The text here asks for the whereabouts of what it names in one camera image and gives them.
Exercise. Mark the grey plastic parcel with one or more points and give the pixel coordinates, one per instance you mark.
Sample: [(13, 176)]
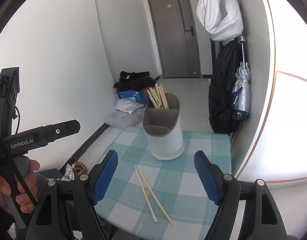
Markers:
[(122, 119)]

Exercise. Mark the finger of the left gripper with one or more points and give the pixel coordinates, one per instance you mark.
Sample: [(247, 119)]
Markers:
[(46, 134)]

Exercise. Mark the brown shoe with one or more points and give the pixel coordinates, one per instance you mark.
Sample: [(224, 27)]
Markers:
[(79, 168)]

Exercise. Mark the teal checked tablecloth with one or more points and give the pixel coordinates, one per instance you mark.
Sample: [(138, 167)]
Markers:
[(175, 183)]

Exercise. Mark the blue cardboard box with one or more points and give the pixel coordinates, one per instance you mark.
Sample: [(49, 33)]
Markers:
[(140, 97)]

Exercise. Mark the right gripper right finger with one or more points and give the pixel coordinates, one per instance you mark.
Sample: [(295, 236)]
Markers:
[(261, 217)]

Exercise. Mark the black backpack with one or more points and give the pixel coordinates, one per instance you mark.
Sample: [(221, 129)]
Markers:
[(221, 86)]

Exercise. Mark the white crumpled wrapper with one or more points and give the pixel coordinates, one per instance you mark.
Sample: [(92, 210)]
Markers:
[(69, 174)]

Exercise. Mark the person's left hand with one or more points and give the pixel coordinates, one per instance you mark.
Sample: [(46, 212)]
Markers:
[(22, 199)]

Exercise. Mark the silver folded umbrella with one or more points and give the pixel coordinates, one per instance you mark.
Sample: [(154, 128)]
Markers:
[(241, 94)]

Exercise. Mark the black clothes pile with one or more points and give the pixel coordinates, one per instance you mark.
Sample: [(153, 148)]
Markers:
[(134, 81)]

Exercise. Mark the white hanging bag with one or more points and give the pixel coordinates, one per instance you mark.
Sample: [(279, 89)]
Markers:
[(221, 19)]

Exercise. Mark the grey door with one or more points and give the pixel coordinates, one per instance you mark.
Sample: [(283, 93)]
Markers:
[(176, 37)]

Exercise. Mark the white plastic parcel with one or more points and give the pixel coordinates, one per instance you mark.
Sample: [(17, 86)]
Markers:
[(128, 105)]

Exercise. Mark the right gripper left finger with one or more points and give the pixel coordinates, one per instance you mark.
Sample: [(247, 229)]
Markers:
[(51, 219)]

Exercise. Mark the white utensil holder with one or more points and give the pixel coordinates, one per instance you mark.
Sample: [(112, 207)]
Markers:
[(163, 129)]

